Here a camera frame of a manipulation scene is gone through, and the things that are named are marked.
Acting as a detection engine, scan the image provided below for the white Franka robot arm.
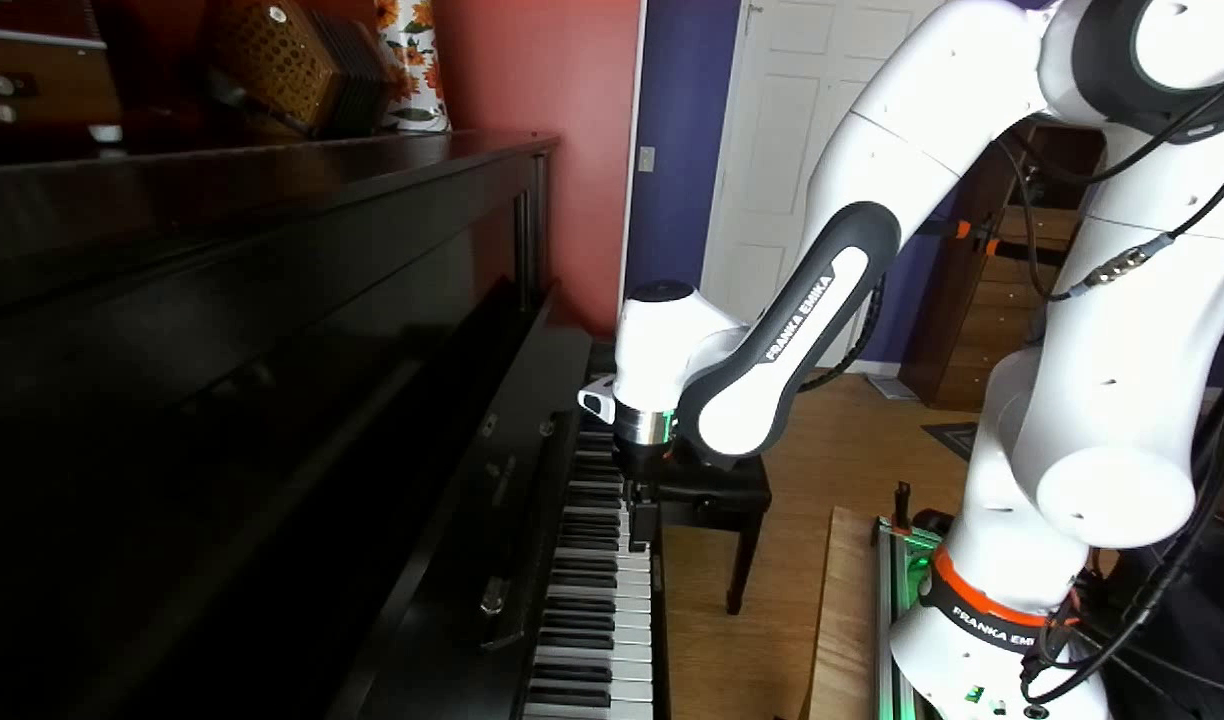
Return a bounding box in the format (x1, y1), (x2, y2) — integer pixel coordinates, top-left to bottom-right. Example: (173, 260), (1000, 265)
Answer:
(574, 0), (1224, 720)

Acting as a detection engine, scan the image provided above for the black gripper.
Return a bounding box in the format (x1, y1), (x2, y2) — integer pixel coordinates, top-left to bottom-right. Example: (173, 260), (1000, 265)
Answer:
(616, 446), (673, 549)

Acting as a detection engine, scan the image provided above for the brown box with knobs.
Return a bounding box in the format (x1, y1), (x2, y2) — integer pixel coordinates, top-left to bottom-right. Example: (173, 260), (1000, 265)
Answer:
(0, 28), (125, 146)

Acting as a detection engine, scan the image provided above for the woven brown basket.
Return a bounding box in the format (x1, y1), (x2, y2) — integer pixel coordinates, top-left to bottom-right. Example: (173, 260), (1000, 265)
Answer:
(207, 0), (335, 138)

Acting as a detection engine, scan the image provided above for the light wooden platform board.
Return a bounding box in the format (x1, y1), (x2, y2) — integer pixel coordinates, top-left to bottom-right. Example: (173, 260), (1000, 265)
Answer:
(802, 510), (874, 720)

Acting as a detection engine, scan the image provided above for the floral ceramic vase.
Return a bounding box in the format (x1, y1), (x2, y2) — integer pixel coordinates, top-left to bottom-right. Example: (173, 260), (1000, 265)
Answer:
(372, 0), (453, 133)

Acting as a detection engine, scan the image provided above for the brown wooden cabinet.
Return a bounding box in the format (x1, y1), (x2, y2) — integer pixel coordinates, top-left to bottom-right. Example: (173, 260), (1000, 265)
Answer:
(901, 123), (1105, 410)

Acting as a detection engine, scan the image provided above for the green metal robot base frame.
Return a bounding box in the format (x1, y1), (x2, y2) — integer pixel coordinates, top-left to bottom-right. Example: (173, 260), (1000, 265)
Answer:
(872, 485), (939, 720)

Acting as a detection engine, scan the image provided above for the black piano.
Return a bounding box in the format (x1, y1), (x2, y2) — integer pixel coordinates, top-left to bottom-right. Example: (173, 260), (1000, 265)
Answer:
(0, 138), (668, 720)

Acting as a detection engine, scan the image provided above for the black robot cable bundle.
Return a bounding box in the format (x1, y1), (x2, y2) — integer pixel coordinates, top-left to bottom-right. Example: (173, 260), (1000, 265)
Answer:
(994, 77), (1224, 720)

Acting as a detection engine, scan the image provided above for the white wall light switch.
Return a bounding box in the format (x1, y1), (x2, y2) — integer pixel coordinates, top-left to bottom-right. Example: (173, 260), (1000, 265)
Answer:
(634, 146), (656, 175)

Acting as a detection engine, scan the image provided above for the white panel door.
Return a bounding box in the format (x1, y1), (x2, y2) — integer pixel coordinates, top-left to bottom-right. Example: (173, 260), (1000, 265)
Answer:
(700, 0), (939, 325)

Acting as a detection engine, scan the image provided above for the black tufted piano bench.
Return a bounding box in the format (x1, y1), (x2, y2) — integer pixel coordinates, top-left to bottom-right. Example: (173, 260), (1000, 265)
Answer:
(656, 454), (772, 616)

